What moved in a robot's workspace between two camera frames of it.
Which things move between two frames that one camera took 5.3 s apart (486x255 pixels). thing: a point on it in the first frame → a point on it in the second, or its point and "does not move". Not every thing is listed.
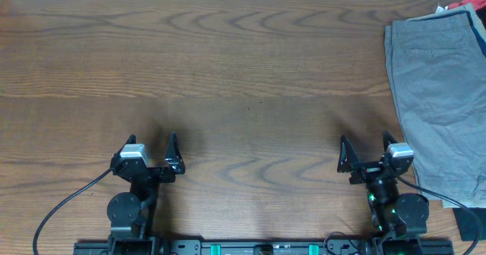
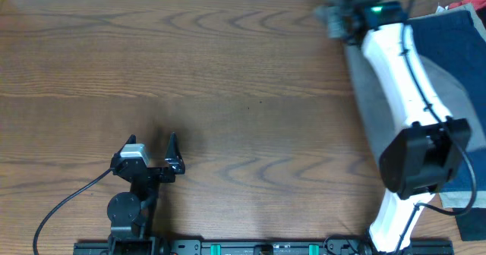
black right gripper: (370, 170) → (335, 25)
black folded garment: (467, 225) does not move
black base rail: (263, 247) does not move
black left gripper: (153, 172) does not move
